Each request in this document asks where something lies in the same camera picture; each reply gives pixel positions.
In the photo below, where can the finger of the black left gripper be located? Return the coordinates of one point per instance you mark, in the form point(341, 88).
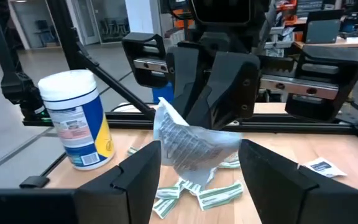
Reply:
point(185, 81)
point(232, 90)

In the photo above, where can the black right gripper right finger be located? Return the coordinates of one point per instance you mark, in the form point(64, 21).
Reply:
point(278, 193)

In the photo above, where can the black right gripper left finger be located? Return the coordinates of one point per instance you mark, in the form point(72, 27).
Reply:
point(126, 193)

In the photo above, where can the white blue-print packet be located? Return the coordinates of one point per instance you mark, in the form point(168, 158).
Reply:
point(191, 146)
point(323, 166)

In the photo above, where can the white-lidded wipes canister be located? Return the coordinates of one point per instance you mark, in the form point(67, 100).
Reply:
point(76, 124)

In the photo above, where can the wooden workbench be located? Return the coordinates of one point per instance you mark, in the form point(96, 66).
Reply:
point(337, 42)

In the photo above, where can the black table-level camera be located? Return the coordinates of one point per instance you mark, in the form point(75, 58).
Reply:
point(20, 90)

